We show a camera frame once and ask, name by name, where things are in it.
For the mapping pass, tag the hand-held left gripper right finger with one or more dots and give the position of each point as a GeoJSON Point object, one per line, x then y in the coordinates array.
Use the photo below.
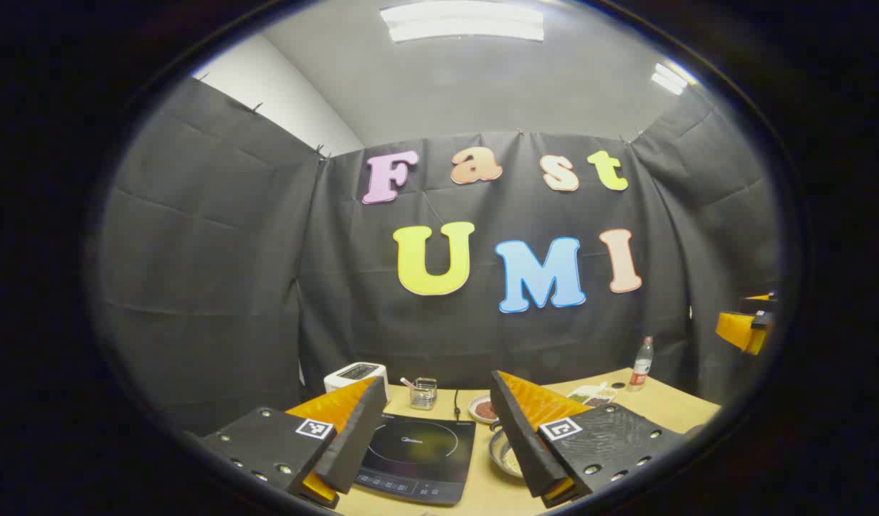
{"type": "Point", "coordinates": [518, 444]}

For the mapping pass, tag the white round plate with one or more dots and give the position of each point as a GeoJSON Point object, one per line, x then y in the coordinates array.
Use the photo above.
{"type": "Point", "coordinates": [475, 412]}

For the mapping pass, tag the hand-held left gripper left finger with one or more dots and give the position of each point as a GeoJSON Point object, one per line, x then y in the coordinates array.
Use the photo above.
{"type": "Point", "coordinates": [353, 444]}

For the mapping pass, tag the white divided dish with beans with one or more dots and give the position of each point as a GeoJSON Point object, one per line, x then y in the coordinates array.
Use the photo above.
{"type": "Point", "coordinates": [591, 395]}

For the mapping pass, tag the clear plastic bottle red label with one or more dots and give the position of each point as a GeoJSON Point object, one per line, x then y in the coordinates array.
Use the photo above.
{"type": "Point", "coordinates": [640, 369]}

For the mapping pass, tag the pile of soybeans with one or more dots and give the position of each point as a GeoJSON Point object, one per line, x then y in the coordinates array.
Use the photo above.
{"type": "Point", "coordinates": [511, 462]}

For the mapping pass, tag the small ceiling light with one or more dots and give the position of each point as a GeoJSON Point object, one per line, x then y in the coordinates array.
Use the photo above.
{"type": "Point", "coordinates": [670, 79]}

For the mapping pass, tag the white toaster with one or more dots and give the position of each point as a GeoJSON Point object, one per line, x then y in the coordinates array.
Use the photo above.
{"type": "Point", "coordinates": [353, 373]}

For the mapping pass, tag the black induction cooktop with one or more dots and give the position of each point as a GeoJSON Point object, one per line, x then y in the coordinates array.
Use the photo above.
{"type": "Point", "coordinates": [418, 451]}

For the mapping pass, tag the brown meat patty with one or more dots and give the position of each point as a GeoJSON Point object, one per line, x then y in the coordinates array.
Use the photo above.
{"type": "Point", "coordinates": [486, 410]}

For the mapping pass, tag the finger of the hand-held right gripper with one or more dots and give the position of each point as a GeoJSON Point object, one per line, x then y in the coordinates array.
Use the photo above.
{"type": "Point", "coordinates": [740, 328]}

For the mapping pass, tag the long ceiling light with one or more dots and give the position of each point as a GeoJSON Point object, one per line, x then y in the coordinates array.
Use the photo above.
{"type": "Point", "coordinates": [462, 21]}

